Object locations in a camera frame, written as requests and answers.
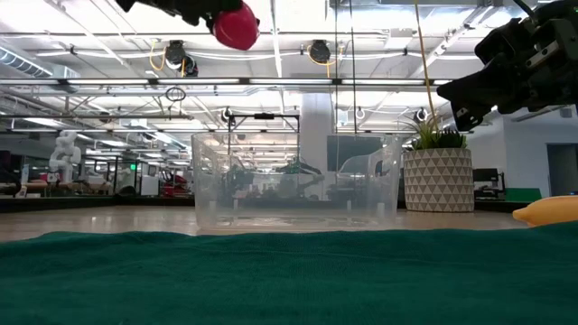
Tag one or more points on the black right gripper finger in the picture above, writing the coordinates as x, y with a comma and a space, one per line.
472, 88
474, 113

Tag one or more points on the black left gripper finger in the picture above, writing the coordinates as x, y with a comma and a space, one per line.
207, 11

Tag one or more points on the red toy apple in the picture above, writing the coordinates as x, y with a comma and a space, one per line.
237, 29

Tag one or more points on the yellow toy banana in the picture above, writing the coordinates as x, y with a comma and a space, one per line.
551, 210

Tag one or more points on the potted plant triangle-pattern pot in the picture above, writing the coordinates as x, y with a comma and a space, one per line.
438, 180

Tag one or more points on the green panel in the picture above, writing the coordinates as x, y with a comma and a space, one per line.
524, 195

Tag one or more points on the clear plastic container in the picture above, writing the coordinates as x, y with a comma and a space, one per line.
217, 180

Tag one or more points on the dark green folded cloth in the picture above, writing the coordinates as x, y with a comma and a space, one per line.
289, 280

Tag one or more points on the distant black rig frame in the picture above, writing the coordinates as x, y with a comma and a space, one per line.
264, 116

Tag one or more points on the black aluminium rig frame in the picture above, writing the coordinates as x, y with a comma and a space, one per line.
90, 204

